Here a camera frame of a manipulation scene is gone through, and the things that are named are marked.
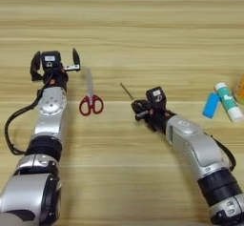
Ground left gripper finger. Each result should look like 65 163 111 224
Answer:
30 51 44 82
71 48 82 67

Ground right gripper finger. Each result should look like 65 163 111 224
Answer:
134 110 151 122
131 99 151 113

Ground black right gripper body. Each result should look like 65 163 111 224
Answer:
139 100 176 134

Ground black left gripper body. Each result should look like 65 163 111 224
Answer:
42 63 82 92

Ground amber handled screwdriver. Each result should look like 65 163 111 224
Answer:
119 82 137 103

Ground teal white glue stick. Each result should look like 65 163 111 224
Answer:
214 82 244 124

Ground orange juice bottle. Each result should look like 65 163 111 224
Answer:
233 73 244 106

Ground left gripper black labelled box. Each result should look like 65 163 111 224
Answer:
40 50 62 70

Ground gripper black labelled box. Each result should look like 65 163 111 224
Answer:
145 86 168 111
40 50 62 70

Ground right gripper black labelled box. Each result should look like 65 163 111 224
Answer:
145 86 168 111

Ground blue eraser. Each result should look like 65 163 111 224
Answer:
202 92 221 120

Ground red handled scissors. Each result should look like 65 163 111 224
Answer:
78 67 105 117

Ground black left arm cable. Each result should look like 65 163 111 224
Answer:
4 76 50 156

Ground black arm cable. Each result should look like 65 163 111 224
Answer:
204 132 237 173
4 76 50 156

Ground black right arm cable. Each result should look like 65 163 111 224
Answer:
204 132 237 173

